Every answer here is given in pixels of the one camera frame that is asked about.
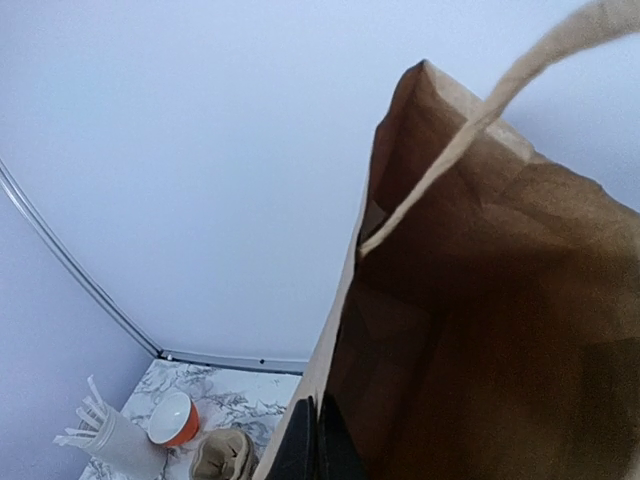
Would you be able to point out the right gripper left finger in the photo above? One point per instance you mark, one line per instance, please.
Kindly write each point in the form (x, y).
(299, 443)

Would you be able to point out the left aluminium frame post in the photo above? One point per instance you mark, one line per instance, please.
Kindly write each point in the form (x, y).
(26, 208)

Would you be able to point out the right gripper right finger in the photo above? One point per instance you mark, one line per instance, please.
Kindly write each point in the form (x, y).
(338, 457)

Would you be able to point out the orange white bowl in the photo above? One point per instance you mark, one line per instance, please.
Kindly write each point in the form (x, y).
(175, 421)

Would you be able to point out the white utensil holder cup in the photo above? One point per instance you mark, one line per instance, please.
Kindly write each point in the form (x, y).
(126, 448)

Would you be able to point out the brown paper bag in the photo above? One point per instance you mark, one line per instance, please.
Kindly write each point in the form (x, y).
(486, 323)

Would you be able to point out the cardboard cup carrier tray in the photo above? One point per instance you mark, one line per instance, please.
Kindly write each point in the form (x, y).
(224, 454)

